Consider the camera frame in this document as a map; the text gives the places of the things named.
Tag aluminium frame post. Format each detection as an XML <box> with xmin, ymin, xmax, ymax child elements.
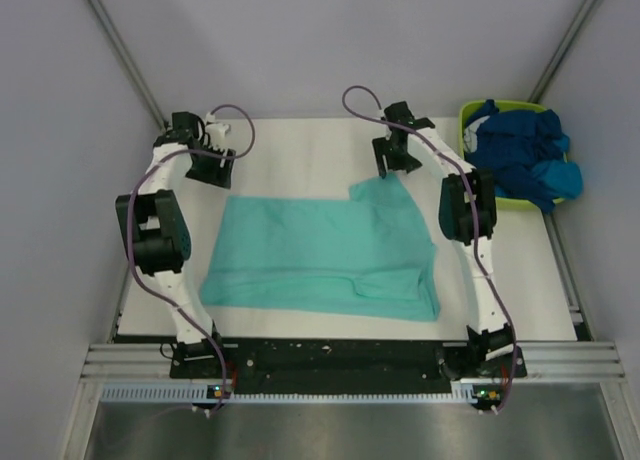
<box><xmin>84</xmin><ymin>0</ymin><xmax>166</xmax><ymax>128</ymax></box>
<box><xmin>528</xmin><ymin>0</ymin><xmax>604</xmax><ymax>104</ymax></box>

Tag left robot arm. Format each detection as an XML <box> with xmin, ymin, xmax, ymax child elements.
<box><xmin>115</xmin><ymin>111</ymin><xmax>236</xmax><ymax>377</ymax></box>

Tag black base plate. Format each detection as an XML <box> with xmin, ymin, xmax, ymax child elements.
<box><xmin>169</xmin><ymin>337</ymin><xmax>526</xmax><ymax>394</ymax></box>

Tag grey slotted cable duct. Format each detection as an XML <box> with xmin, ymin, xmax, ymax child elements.
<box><xmin>100</xmin><ymin>383</ymin><xmax>477</xmax><ymax>405</ymax></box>

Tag light blue t shirt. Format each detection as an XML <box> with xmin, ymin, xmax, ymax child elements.
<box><xmin>463</xmin><ymin>127</ymin><xmax>583</xmax><ymax>213</ymax></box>

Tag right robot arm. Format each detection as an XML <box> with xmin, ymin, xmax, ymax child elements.
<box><xmin>372</xmin><ymin>101</ymin><xmax>517</xmax><ymax>376</ymax></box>

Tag right aluminium frame post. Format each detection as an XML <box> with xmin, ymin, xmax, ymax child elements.
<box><xmin>528</xmin><ymin>0</ymin><xmax>604</xmax><ymax>104</ymax></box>

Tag dark blue t shirt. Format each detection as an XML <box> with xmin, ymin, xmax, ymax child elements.
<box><xmin>467</xmin><ymin>98</ymin><xmax>566</xmax><ymax>214</ymax></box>

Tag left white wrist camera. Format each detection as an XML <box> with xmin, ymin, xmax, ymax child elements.
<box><xmin>204</xmin><ymin>111</ymin><xmax>231</xmax><ymax>150</ymax></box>

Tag left aluminium frame post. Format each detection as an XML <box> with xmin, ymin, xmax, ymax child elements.
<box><xmin>84</xmin><ymin>0</ymin><xmax>166</xmax><ymax>128</ymax></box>

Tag teal t shirt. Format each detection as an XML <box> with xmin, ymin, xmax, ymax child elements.
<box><xmin>200</xmin><ymin>175</ymin><xmax>440</xmax><ymax>322</ymax></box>

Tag green plastic bin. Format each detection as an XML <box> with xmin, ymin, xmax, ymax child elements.
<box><xmin>458</xmin><ymin>98</ymin><xmax>571</xmax><ymax>212</ymax></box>

